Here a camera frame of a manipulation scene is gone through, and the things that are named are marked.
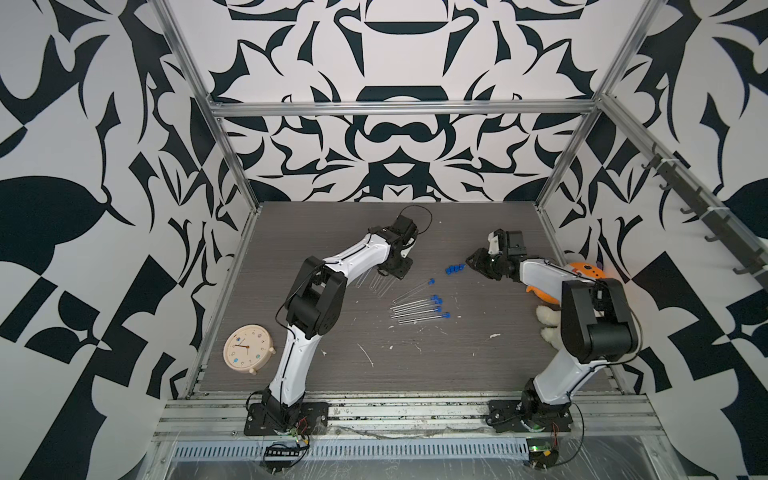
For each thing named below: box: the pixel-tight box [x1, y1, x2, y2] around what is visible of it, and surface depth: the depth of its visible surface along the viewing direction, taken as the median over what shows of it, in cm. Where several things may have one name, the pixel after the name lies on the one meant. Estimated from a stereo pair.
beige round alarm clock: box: [223, 324, 276, 376], surface depth 85 cm
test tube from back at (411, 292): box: [392, 278, 437, 304], surface depth 97 cm
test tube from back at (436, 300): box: [390, 295, 443, 311], surface depth 96 cm
